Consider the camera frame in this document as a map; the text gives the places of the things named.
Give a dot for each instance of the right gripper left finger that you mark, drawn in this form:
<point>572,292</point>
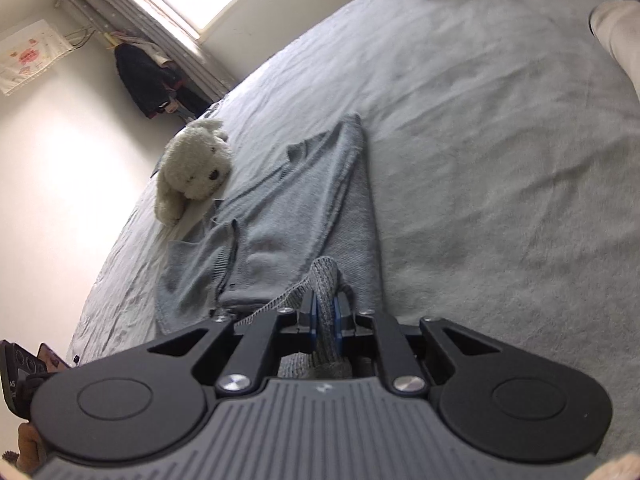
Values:
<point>271,336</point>

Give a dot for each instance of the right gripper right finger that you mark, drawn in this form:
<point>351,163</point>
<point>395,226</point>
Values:
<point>377,336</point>

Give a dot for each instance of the grey knitted cat sweater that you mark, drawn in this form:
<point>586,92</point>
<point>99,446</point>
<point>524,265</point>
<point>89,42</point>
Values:
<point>307,226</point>

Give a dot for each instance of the dark hanging clothes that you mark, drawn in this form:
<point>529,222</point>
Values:
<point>157,89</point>

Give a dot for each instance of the person's left hand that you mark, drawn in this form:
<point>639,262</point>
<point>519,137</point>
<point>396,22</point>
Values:
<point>31,453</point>

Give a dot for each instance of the smartphone on stand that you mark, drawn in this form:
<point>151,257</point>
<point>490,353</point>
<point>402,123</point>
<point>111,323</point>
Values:
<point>51,359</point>

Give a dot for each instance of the white plush dog toy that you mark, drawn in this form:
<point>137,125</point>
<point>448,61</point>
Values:
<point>194,165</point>

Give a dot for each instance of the grey bed sheet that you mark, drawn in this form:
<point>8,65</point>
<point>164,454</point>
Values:
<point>503,147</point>

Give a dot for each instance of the grey curtain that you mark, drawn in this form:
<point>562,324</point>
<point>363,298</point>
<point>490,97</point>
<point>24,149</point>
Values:
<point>153,21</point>

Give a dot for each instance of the beige folded garment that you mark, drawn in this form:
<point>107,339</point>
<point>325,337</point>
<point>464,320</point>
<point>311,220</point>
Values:
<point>616,25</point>

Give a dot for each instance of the covered wall air conditioner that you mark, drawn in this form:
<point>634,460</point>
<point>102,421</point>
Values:
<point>29,52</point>

